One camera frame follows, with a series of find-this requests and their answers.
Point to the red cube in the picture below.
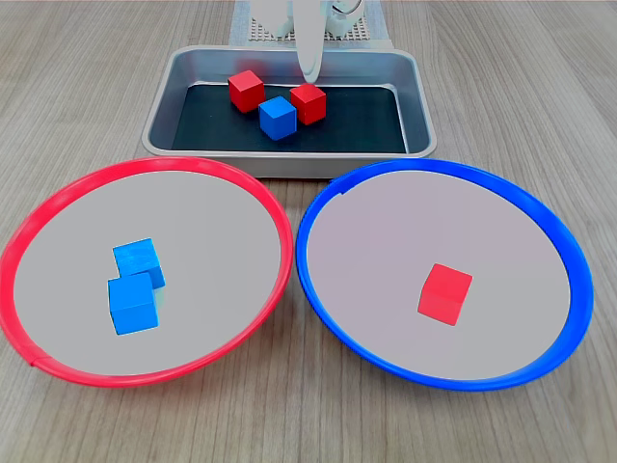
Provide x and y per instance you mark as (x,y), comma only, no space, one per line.
(309,103)
(246,91)
(443,294)

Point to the blue cube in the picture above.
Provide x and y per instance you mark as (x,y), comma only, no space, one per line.
(276,118)
(132,306)
(137,258)

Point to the translucent tape sheet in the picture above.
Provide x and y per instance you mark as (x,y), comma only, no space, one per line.
(239,24)

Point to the black tray mat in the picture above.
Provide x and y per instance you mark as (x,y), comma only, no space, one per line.
(356,125)

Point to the steel tray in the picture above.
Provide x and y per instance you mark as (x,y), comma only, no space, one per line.
(164,111)

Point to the blue-rimmed white plate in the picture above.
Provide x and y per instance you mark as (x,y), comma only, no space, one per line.
(376,231)

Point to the red-rimmed white plate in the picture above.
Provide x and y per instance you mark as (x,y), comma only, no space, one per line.
(193,241)

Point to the pale perforated base plate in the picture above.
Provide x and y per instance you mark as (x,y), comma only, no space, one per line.
(359,31)

